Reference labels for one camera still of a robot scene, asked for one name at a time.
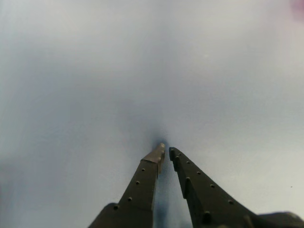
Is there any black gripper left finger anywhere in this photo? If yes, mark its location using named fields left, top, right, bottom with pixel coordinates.
left=87, top=143, right=166, bottom=228

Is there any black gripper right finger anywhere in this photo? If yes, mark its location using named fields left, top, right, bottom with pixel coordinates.
left=168, top=147, right=261, bottom=228

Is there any dark grey mat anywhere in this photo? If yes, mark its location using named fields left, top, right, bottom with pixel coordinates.
left=0, top=0, right=304, bottom=228

